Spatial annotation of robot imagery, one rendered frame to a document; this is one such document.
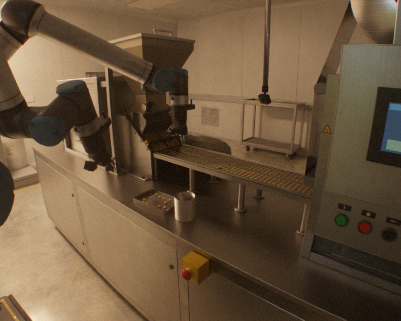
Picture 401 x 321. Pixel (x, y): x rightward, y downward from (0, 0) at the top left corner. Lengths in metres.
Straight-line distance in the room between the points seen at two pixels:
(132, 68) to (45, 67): 3.96
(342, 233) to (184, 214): 0.57
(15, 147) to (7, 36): 3.10
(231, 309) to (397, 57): 0.81
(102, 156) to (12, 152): 3.29
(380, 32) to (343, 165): 0.40
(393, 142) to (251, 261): 0.51
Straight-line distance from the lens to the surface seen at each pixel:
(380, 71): 0.52
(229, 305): 0.91
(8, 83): 0.77
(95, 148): 0.87
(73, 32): 0.97
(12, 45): 1.14
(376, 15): 0.81
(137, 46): 1.23
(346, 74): 0.52
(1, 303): 1.59
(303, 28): 4.91
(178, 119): 1.18
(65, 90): 0.77
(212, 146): 1.35
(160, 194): 1.18
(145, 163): 1.36
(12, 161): 4.17
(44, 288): 2.06
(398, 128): 0.51
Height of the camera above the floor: 1.32
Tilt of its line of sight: 18 degrees down
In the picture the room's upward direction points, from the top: straight up
